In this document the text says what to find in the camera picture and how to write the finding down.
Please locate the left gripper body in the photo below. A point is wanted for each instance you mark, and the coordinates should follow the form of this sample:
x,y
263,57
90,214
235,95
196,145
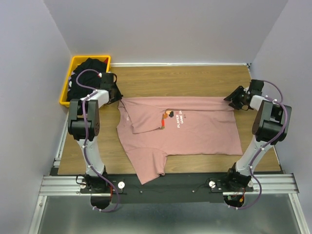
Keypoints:
x,y
117,94

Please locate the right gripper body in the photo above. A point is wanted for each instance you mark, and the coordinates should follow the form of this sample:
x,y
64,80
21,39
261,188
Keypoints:
x,y
237,97

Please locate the pink t shirt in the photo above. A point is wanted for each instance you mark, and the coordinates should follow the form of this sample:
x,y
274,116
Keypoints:
x,y
152,128

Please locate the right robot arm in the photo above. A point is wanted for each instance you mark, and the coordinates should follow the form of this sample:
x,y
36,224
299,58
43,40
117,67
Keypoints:
x,y
270,127

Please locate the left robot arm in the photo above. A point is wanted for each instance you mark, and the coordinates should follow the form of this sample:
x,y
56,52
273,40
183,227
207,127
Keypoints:
x,y
84,126

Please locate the black t shirt in bin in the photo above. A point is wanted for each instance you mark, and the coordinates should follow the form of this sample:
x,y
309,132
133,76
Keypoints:
x,y
88,78

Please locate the yellow plastic bin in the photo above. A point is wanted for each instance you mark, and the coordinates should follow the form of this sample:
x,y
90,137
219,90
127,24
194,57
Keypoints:
x,y
75,61

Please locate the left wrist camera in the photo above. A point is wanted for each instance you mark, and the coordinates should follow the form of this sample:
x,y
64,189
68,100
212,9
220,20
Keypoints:
x,y
107,80

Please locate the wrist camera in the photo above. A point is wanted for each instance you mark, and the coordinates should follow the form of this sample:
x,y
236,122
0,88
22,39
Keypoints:
x,y
255,87
107,80

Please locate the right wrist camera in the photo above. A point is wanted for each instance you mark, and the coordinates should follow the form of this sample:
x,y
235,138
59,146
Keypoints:
x,y
255,87

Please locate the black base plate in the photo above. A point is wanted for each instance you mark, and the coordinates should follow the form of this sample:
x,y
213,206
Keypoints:
x,y
170,188

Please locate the aluminium frame rail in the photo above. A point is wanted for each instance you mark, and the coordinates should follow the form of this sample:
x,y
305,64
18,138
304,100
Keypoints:
x,y
53,185

